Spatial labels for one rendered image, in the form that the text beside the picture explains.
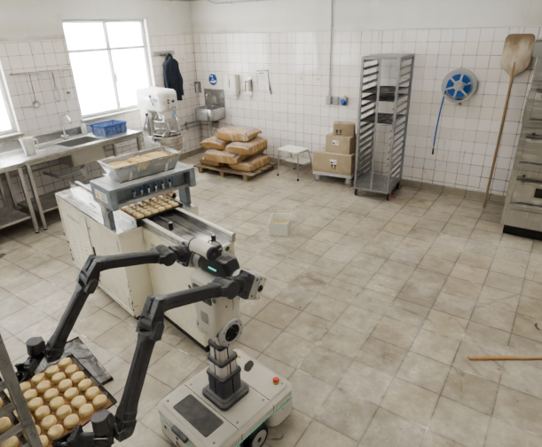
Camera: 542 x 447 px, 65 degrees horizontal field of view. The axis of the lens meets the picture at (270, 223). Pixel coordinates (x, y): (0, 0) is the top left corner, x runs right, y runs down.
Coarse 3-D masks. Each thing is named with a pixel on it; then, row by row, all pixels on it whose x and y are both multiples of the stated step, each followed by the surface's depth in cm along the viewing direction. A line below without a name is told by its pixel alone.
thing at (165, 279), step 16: (160, 224) 321; (176, 224) 321; (192, 224) 320; (160, 240) 304; (224, 240) 294; (160, 272) 322; (176, 272) 302; (160, 288) 332; (176, 288) 310; (192, 304) 298; (176, 320) 329; (192, 320) 307; (192, 336) 316
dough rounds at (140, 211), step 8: (152, 200) 348; (160, 200) 346; (168, 200) 344; (120, 208) 336; (128, 208) 331; (136, 208) 332; (144, 208) 333; (152, 208) 329; (160, 208) 329; (168, 208) 333; (136, 216) 321; (144, 216) 320
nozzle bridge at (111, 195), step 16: (160, 176) 319; (176, 176) 339; (192, 176) 340; (96, 192) 312; (112, 192) 296; (128, 192) 314; (144, 192) 323; (160, 192) 327; (112, 208) 300; (112, 224) 314
